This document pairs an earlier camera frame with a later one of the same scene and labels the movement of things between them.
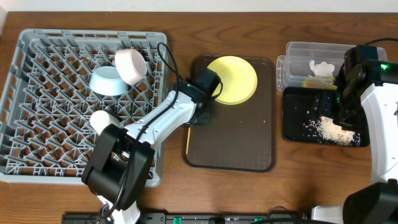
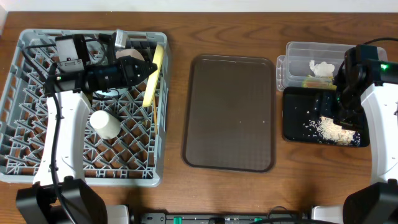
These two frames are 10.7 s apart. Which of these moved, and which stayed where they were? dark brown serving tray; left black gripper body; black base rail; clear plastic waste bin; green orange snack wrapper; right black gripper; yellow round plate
Moved: left black gripper body; yellow round plate
Stayed: clear plastic waste bin; right black gripper; dark brown serving tray; black base rail; green orange snack wrapper
